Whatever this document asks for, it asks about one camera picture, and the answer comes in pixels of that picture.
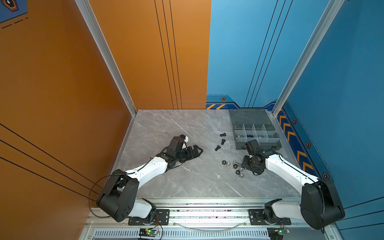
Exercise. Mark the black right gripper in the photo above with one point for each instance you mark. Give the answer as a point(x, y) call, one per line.
point(244, 160)

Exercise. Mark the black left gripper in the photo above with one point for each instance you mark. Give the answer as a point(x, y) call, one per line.
point(191, 155)

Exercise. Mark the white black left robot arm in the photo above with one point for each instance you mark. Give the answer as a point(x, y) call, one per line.
point(118, 198)

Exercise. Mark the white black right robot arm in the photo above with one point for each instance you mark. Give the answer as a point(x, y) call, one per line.
point(320, 204)

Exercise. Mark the grey plastic organizer box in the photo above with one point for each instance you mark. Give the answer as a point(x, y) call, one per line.
point(254, 124)

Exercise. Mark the right green circuit board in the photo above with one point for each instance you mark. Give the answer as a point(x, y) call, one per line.
point(277, 234)

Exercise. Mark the green circuit board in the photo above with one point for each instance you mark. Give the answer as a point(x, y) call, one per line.
point(277, 234)
point(148, 234)

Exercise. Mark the left green circuit board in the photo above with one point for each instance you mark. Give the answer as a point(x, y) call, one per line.
point(148, 234)

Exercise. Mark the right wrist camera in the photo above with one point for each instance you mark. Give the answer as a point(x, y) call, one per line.
point(253, 148)

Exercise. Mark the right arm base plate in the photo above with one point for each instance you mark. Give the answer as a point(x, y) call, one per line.
point(257, 218)

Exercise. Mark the aluminium front rail frame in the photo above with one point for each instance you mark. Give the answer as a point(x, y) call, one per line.
point(227, 219)

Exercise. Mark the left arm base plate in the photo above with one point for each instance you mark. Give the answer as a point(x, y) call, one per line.
point(159, 216)

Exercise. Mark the aluminium corner post right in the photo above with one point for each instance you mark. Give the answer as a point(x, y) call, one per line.
point(318, 34)

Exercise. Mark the aluminium corner post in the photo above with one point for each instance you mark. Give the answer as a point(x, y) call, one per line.
point(101, 42)
point(318, 34)

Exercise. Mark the aluminium corner post left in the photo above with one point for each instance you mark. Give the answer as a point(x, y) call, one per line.
point(101, 42)

